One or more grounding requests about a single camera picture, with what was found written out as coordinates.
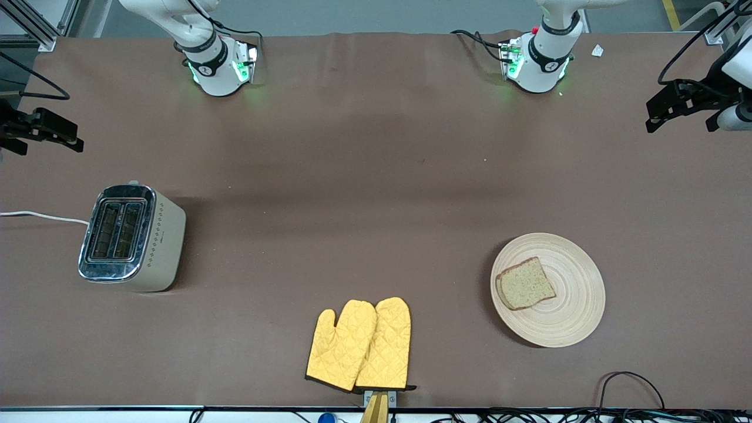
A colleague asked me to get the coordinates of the round wooden plate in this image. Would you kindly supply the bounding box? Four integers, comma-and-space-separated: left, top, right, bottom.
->
491, 233, 606, 348

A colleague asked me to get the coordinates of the slice of brown bread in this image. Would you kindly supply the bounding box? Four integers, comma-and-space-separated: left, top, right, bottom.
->
495, 257, 557, 311

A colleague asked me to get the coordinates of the beige and chrome toaster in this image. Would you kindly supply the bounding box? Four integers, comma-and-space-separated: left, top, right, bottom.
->
78, 181, 187, 293

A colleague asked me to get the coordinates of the brown table cover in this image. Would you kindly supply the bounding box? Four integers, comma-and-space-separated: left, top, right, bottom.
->
0, 31, 752, 410

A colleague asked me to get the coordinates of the yellow quilted oven mitt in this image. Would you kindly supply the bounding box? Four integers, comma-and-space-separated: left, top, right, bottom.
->
354, 297, 412, 391
305, 300, 378, 392

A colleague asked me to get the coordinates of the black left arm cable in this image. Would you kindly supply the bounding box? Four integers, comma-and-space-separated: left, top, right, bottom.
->
658, 0, 752, 86

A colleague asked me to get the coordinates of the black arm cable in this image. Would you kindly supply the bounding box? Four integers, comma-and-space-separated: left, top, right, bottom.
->
0, 52, 71, 100
658, 0, 752, 86

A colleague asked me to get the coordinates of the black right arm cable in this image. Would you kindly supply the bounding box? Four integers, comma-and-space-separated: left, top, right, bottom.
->
0, 52, 71, 100

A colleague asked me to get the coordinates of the white toaster power cable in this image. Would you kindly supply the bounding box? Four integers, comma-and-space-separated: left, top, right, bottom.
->
0, 210, 90, 226

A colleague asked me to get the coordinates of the aluminium frame with bracket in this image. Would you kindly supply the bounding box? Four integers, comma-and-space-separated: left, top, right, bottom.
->
0, 0, 80, 52

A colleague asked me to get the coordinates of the black right base cable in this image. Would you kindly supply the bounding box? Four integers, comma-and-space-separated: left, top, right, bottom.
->
209, 21, 264, 42

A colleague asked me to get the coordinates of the black base cable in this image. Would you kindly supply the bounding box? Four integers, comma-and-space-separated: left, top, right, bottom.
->
209, 21, 264, 42
451, 29, 507, 62

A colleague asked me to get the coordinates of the black left base cable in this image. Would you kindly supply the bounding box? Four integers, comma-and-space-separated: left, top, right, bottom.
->
451, 29, 507, 62

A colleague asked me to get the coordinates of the black looped cable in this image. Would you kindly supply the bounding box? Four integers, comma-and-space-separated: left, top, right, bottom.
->
596, 371, 666, 410

